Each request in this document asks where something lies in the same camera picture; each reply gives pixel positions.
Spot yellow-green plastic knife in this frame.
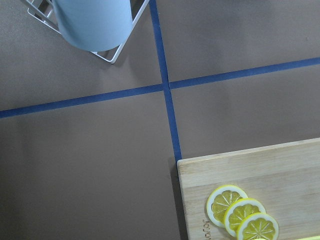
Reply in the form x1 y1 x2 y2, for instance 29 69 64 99
255 235 320 240

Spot white wire cup rack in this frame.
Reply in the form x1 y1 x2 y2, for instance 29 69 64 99
23 0 149 64

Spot light blue cup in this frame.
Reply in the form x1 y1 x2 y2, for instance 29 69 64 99
52 0 133 52

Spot lemon slice far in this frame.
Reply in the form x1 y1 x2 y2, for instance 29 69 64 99
205 184 248 228

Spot wooden cutting board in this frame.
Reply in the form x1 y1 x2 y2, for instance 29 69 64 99
177 138 320 240

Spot lemon slice near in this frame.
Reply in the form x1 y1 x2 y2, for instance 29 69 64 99
236 212 279 240

